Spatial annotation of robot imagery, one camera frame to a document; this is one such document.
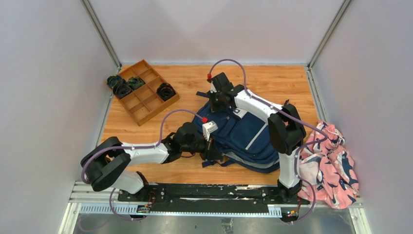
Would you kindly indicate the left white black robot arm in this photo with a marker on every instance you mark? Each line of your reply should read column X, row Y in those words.
column 105, row 166

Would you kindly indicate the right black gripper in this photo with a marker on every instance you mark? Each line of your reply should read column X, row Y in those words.
column 214, row 107

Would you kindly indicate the pink patterned cloth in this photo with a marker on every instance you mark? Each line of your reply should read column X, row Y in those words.
column 329, row 169

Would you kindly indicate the aluminium slotted rail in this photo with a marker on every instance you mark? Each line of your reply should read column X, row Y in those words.
column 104, row 202

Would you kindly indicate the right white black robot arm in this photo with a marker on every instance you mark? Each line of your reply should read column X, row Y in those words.
column 286, row 130

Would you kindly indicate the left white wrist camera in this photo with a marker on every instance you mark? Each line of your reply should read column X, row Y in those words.
column 208, row 128

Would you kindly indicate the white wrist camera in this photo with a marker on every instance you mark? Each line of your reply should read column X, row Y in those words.
column 208, row 128
column 212, row 89

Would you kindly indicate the black rolled belt in tray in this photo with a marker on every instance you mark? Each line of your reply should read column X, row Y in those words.
column 165, row 91

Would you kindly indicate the wooden compartment tray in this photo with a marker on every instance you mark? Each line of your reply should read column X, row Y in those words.
column 144, row 103

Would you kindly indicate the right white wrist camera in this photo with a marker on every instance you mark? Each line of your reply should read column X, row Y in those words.
column 212, row 89

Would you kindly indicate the green rolled band in tray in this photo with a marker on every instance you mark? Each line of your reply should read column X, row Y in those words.
column 135, row 83

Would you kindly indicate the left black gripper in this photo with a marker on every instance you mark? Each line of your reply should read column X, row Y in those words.
column 211, row 152

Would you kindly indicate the dark green rolled band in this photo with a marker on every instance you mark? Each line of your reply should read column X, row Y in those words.
column 113, row 80

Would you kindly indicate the black rolled band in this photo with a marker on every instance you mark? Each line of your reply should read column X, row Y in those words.
column 121, row 89

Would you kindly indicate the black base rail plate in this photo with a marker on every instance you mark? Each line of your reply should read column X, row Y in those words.
column 208, row 198

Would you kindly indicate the navy blue backpack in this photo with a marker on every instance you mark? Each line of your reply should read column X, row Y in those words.
column 244, row 139

